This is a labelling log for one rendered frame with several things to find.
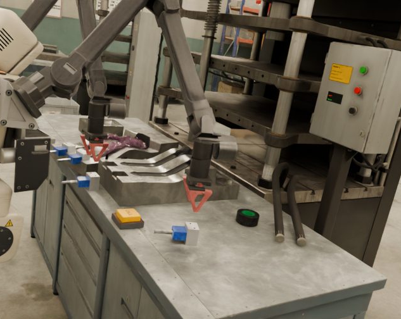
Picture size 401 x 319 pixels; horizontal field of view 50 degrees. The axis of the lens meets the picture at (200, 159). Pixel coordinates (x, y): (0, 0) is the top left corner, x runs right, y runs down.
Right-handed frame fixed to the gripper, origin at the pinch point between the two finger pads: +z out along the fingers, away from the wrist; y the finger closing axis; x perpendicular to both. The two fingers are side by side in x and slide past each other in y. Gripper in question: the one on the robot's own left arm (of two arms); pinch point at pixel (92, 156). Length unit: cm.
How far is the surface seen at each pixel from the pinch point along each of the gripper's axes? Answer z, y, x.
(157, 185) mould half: 5.7, -18.0, -18.0
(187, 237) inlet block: 11, -48, -14
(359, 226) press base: 38, -14, -148
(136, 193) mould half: 8.4, -17.7, -10.4
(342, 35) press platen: -57, -4, -111
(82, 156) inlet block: 5.4, 16.4, -1.5
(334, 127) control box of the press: -20, -28, -92
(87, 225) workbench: 33.4, 11.7, -4.6
